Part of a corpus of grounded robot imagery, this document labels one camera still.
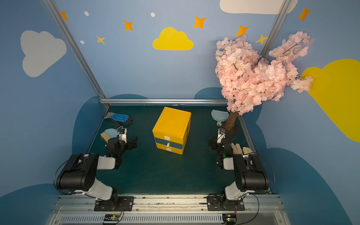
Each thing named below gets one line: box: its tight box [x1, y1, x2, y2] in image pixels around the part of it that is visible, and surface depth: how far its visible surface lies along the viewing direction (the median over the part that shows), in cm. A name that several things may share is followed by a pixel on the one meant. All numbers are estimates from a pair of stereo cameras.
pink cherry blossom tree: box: [215, 31, 315, 133], surface depth 67 cm
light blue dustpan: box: [210, 109, 230, 127], surface depth 117 cm
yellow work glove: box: [242, 146, 254, 155], surface depth 94 cm
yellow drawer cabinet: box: [151, 106, 192, 156], surface depth 84 cm
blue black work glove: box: [104, 112, 133, 127], surface depth 113 cm
